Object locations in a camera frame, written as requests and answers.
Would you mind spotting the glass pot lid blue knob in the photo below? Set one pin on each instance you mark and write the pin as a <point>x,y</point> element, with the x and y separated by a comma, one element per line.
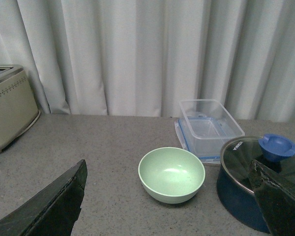
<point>274,151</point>

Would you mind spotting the green bowl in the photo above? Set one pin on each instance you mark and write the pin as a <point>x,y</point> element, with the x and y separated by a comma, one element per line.
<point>171,175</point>

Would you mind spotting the blue-rimmed container lid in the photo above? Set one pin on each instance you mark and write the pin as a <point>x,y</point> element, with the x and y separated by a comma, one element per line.
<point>204,138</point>

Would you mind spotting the clear plastic container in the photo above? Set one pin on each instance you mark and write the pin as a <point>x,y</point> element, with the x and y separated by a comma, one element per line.
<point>196,108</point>

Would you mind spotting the white curtain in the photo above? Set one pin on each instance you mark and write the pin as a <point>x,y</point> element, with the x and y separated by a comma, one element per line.
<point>141,57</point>

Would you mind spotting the dark blue pot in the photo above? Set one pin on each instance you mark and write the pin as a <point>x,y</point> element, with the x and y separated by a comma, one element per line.
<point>240,204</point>

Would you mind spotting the cream toaster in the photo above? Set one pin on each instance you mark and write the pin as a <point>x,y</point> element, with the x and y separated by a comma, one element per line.
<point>18,108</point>

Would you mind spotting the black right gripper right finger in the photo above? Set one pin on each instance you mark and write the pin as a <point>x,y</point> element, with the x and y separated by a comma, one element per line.
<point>275,196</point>

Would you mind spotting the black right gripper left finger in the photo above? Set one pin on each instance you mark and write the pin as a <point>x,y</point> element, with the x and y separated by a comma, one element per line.
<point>53,211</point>

